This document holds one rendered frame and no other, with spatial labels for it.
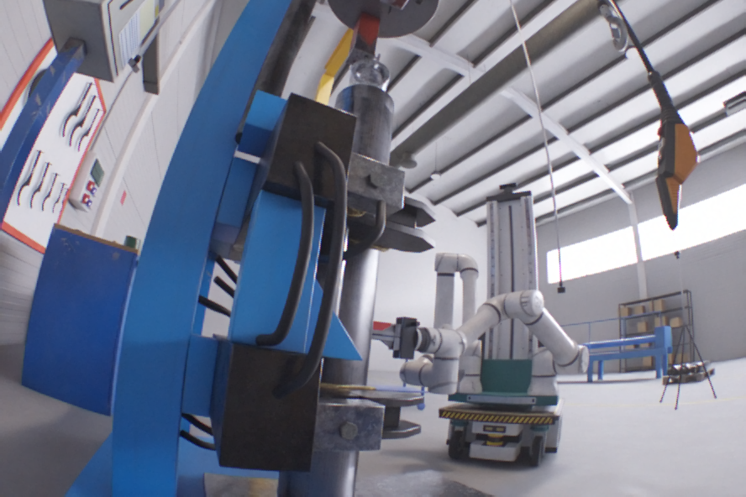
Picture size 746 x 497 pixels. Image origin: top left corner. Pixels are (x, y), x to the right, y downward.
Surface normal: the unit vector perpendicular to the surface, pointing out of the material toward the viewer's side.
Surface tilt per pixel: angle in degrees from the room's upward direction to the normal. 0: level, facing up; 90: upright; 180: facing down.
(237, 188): 90
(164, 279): 90
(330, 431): 90
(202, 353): 90
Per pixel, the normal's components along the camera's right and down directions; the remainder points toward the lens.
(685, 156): -0.29, -0.39
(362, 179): 0.47, -0.29
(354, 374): 0.70, -0.20
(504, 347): -0.53, -0.37
